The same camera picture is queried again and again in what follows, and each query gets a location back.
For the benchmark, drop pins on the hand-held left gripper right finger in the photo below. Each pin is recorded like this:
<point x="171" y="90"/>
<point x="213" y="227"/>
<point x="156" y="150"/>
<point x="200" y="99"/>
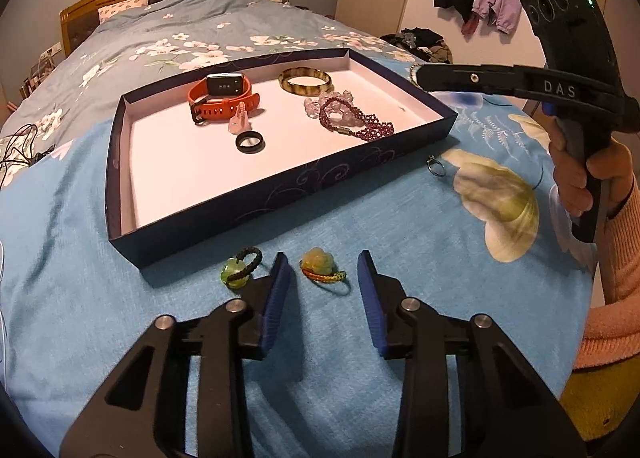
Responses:
<point x="370" y="303"/>

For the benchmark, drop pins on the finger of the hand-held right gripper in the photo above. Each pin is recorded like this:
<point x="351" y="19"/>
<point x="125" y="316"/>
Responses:
<point x="465" y="78"/>

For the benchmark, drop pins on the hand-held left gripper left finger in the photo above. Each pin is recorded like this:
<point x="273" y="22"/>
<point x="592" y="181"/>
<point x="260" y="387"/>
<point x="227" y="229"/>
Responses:
<point x="277" y="298"/>

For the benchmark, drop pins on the dark blue shallow box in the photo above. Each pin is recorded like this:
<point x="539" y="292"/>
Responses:
<point x="200" y="172"/>

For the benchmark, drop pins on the amber striped bangle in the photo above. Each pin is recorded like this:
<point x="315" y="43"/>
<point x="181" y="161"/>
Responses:
<point x="300" y="88"/>

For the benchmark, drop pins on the pink pendant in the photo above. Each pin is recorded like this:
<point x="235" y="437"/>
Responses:
<point x="237" y="123"/>

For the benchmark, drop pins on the orange smartwatch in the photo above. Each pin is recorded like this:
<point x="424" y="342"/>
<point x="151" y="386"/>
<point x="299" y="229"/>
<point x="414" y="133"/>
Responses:
<point x="222" y="84"/>

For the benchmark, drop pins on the person's right forearm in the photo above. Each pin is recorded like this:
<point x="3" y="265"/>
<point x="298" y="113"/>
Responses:
<point x="620" y="268"/>

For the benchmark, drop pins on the person's right hand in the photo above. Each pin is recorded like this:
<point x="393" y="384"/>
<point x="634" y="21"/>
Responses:
<point x="567" y="182"/>

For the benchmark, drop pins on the pile of dark clothes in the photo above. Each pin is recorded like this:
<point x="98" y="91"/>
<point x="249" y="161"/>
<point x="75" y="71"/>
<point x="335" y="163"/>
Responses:
<point x="420" y="42"/>

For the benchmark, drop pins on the light blue printed blanket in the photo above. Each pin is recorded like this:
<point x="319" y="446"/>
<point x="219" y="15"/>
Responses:
<point x="350" y="218"/>

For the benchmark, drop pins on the person's yellow garment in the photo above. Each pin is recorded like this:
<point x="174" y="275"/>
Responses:
<point x="600" y="408"/>

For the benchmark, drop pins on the bed with floral blue duvet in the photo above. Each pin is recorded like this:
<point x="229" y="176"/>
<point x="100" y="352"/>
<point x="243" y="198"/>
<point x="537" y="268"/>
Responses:
<point x="150" y="47"/>

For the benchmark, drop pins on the dotted pillow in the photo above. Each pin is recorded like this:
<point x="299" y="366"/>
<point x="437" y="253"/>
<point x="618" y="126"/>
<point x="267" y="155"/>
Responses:
<point x="125" y="7"/>

